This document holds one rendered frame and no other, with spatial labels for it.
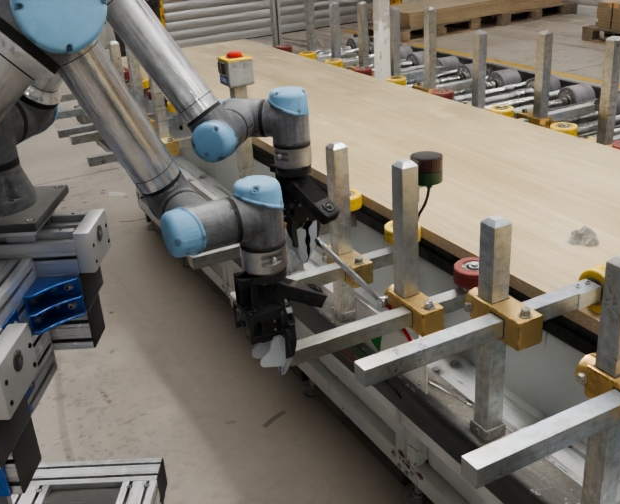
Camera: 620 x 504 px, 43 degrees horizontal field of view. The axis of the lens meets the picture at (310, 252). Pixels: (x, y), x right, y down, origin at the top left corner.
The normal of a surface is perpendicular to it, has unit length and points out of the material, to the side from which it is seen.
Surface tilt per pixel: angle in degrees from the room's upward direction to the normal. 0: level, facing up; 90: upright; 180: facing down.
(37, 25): 85
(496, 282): 90
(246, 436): 0
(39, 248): 90
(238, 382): 0
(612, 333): 90
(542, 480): 0
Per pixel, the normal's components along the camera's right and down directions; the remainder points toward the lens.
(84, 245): 0.00, 0.42
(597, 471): -0.88, 0.25
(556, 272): -0.06, -0.91
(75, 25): 0.54, 0.24
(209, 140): -0.24, 0.42
